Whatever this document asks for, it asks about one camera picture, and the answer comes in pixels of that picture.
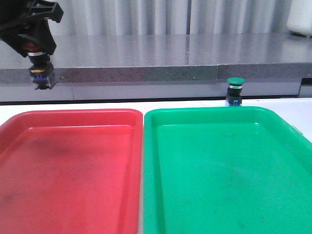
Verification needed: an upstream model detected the grey speckled stone counter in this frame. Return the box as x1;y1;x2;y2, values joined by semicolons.
0;33;312;102

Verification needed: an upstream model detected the green plastic tray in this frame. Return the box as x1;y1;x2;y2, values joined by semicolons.
143;107;312;234

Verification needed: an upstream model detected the red mushroom push button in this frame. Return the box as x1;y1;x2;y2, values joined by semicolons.
23;42;56;90

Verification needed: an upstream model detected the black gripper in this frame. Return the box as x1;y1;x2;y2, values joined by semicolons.
0;0;64;58

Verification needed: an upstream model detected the red plastic tray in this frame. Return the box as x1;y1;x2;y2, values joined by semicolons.
0;109;142;234

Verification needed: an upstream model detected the green mushroom push button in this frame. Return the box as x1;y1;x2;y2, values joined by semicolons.
226;77;246;106

